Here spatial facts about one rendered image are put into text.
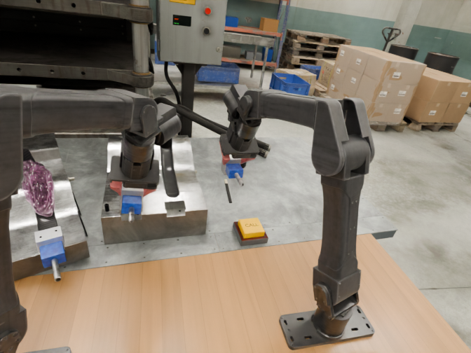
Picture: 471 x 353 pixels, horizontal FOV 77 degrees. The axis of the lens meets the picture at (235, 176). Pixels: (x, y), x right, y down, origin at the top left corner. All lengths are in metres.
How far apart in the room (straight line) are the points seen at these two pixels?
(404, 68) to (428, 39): 4.95
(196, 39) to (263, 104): 0.90
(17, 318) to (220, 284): 0.39
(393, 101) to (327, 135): 4.08
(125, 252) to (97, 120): 0.41
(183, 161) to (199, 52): 0.68
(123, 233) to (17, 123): 0.47
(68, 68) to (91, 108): 0.99
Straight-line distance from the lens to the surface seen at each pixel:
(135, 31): 1.35
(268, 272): 0.79
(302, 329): 0.70
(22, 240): 0.82
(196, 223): 0.81
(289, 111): 0.60
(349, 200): 0.55
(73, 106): 0.46
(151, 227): 0.80
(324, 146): 0.51
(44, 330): 0.72
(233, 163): 0.88
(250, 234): 0.82
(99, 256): 0.81
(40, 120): 0.44
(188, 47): 1.50
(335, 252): 0.59
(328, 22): 7.95
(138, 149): 0.59
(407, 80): 4.57
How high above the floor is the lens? 1.38
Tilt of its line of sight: 32 degrees down
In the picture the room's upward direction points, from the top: 9 degrees clockwise
